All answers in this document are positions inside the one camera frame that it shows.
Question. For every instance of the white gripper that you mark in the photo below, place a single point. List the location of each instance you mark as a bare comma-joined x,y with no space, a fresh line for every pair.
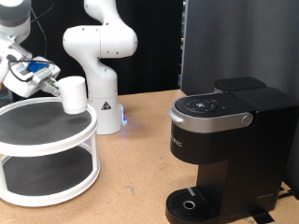
21,87

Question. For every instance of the black Keurig coffee machine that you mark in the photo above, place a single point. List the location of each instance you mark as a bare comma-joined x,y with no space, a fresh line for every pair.
249,155

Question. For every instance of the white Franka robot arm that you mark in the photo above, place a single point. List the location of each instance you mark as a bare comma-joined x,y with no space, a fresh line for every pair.
99,81

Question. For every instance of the white two-tier turntable shelf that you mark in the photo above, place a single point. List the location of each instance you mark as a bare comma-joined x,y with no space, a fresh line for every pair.
31,130

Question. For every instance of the black curtain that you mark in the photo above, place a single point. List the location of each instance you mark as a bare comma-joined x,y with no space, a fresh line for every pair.
155,46

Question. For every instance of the metal rack behind gap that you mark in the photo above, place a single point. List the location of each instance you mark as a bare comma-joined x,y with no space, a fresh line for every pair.
182,40

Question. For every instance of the dark grey partition panel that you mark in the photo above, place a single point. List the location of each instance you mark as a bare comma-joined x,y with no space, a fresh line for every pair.
249,31

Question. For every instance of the black tape strip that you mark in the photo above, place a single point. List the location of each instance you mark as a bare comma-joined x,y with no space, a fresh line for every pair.
263,216

